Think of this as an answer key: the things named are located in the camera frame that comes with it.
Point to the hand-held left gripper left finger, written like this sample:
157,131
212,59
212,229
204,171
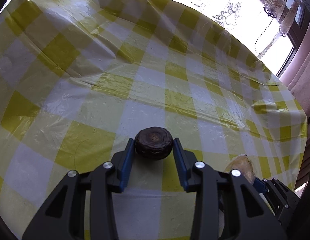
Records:
126,162

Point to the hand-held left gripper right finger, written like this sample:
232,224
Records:
180,163

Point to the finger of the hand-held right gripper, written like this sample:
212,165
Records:
259,185

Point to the small yellow fruit half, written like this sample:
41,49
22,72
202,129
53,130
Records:
241,166

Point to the dark brown round fruit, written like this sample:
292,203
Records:
153,142

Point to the brown patterned sofa backrest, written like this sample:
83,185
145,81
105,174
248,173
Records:
307,173

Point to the yellow checkered plastic tablecloth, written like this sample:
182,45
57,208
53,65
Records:
120,67

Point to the dark window frame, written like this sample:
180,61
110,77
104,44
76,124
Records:
299,37

